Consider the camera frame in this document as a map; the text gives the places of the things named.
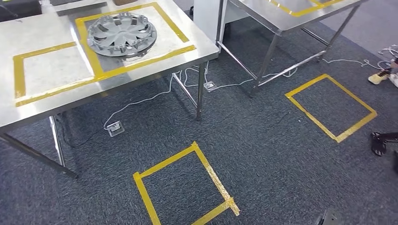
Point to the white power strip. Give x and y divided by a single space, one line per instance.
395 80

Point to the standing humanoid robot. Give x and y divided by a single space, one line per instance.
377 144

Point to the grey equipment case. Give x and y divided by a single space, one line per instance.
65 2

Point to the metal floor socket box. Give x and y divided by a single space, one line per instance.
115 129
210 86

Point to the yellow floor tape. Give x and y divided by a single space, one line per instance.
311 117
144 192

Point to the silver wheel hubcap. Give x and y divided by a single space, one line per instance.
121 34

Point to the steel workbench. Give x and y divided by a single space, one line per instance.
258 12
46 65

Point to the chrome stool base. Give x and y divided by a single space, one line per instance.
391 49

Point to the person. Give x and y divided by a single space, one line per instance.
377 77

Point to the yellow workbench tape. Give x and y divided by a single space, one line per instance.
19 74

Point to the white desk panel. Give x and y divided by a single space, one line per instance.
205 18

